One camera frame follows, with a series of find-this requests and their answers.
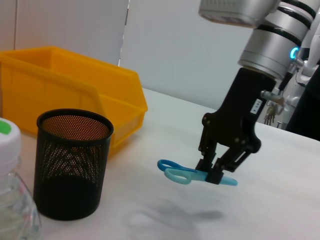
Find clear water bottle green label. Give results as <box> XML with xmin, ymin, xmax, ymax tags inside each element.
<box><xmin>0</xmin><ymin>117</ymin><xmax>43</xmax><ymax>240</ymax></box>

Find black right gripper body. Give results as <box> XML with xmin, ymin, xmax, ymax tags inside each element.
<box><xmin>202</xmin><ymin>67</ymin><xmax>277</xmax><ymax>153</ymax></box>

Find white background robot frame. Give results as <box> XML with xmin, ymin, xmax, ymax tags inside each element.
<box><xmin>284</xmin><ymin>14</ymin><xmax>320</xmax><ymax>111</ymax></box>

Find grey right gripper cable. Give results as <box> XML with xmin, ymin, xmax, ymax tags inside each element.
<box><xmin>259</xmin><ymin>63</ymin><xmax>300</xmax><ymax>111</ymax></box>

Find black background panel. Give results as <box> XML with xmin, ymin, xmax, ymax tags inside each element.
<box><xmin>284</xmin><ymin>67</ymin><xmax>320</xmax><ymax>142</ymax></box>

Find blue plastic scissors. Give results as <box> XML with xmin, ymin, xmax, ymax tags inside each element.
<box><xmin>157</xmin><ymin>159</ymin><xmax>238</xmax><ymax>187</ymax></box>

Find right wrist camera housing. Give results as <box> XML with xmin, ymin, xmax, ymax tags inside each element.
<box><xmin>198</xmin><ymin>0</ymin><xmax>281</xmax><ymax>29</ymax></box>

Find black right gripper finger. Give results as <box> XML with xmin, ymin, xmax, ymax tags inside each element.
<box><xmin>196</xmin><ymin>123</ymin><xmax>218</xmax><ymax>172</ymax></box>
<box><xmin>207</xmin><ymin>139</ymin><xmax>256</xmax><ymax>186</ymax></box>

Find black mesh cup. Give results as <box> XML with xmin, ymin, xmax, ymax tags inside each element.
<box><xmin>33</xmin><ymin>108</ymin><xmax>115</xmax><ymax>221</ymax></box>

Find yellow plastic bin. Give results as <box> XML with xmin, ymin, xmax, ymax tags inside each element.
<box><xmin>0</xmin><ymin>46</ymin><xmax>149</xmax><ymax>160</ymax></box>

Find small tan robotic hand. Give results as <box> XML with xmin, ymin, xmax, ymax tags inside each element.
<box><xmin>263</xmin><ymin>99</ymin><xmax>286</xmax><ymax>126</ymax></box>

